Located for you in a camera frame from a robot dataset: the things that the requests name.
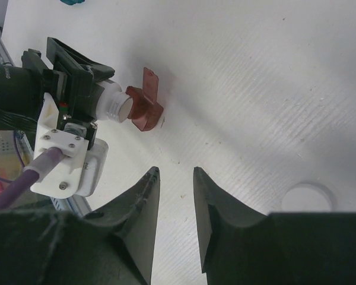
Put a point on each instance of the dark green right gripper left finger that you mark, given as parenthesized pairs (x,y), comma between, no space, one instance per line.
(112,245)

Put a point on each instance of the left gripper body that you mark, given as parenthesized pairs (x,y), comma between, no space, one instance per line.
(72,93)

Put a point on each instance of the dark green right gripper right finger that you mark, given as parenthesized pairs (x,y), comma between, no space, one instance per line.
(239,245)

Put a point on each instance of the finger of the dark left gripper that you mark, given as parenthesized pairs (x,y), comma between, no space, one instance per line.
(66,59)

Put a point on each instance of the white pill bottle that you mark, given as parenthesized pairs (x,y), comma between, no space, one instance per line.
(113,103)

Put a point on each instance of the red pill box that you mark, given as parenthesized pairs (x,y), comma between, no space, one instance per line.
(146,111)

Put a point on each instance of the white bottle cap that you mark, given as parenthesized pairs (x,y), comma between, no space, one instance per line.
(308,197)

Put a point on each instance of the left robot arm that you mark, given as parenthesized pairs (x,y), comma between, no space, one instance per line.
(13,90)

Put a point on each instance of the teal pill box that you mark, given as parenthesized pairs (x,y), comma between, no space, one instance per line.
(72,2)

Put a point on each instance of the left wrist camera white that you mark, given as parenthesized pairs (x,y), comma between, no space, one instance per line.
(65,164)

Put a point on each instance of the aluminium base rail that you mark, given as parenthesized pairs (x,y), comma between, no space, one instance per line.
(76,204)

